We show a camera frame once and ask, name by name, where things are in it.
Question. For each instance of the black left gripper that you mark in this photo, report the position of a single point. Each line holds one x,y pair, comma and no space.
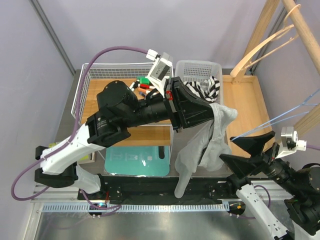
184,108

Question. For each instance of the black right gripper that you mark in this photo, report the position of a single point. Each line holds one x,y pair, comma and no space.
253,145

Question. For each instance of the black white striped tank top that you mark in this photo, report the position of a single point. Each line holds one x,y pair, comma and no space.
207,90

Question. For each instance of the grey garment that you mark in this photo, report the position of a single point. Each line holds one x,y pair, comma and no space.
204,149

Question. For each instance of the blue wire hanger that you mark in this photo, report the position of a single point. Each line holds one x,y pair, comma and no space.
280,118

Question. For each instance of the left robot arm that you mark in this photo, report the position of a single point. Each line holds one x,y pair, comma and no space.
118,110

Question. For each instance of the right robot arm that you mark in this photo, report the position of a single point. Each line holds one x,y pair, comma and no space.
303,186

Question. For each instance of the wooden rack base tray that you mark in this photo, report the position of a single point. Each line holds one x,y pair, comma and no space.
246,97

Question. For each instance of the white plastic basket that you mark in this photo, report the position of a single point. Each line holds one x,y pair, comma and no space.
199,70

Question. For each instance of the green cap marker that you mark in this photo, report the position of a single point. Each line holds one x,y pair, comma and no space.
143,80

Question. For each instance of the red cap marker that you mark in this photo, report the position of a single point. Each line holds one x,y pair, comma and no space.
147,87

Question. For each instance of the orange cap marker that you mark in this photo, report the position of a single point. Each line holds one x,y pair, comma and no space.
146,91

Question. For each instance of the black white marker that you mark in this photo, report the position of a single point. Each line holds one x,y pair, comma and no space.
134,85

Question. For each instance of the teal cutting board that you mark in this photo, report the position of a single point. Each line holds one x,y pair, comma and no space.
149,161

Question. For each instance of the green paperback book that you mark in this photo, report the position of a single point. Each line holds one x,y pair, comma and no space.
90,158

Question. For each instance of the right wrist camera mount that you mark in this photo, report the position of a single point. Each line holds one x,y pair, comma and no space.
290,142

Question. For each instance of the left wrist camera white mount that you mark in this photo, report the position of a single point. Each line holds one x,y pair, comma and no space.
162,63

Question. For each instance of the wooden clothes rack frame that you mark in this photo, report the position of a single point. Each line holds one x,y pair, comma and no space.
311,119

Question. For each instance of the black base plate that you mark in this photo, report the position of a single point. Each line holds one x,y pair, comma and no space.
129,190

